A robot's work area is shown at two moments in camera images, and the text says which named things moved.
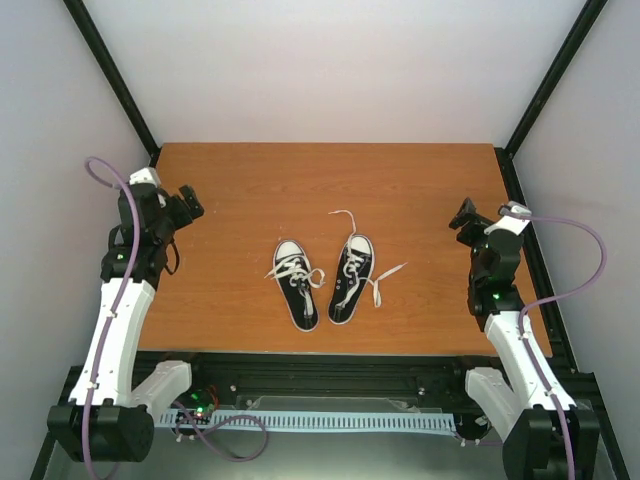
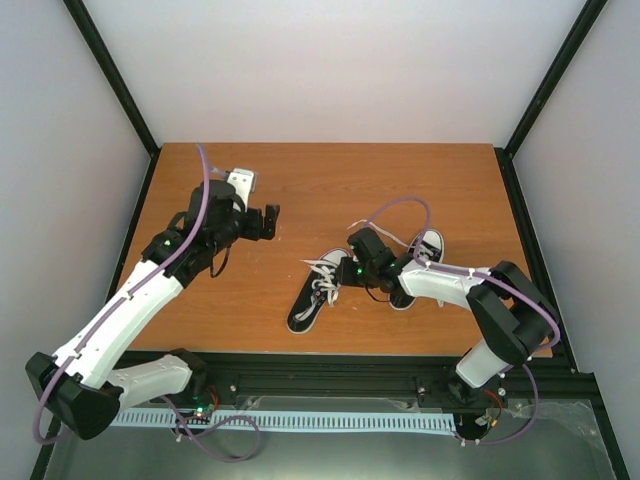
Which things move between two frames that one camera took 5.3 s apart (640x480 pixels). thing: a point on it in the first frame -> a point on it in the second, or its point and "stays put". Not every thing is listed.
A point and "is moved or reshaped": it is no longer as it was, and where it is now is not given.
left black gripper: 186,216 -> 256,231
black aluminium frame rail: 332,375 stays put
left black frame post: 112,78 stays put
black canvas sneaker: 355,269 -> 429,248
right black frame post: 590,11 stays put
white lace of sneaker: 352,264 is moved or reshaped
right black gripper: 464,216 -> 345,277
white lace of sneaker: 298,275 -> 329,282
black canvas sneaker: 294,281 -> 320,288
